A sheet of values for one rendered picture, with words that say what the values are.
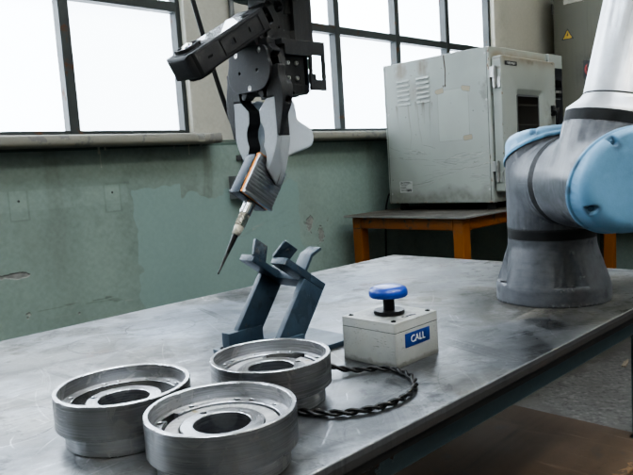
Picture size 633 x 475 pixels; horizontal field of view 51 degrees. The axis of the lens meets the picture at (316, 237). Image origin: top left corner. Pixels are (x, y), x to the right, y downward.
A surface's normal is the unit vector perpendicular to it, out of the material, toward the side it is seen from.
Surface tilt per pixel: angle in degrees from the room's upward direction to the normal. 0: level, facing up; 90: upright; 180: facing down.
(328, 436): 0
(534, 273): 72
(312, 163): 90
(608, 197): 97
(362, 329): 90
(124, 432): 90
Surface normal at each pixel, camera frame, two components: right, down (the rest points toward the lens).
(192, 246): 0.70, 0.03
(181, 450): -0.35, 0.12
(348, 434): -0.07, -0.99
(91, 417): -0.14, 0.11
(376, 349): -0.71, 0.12
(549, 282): -0.36, -0.18
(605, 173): 0.08, 0.22
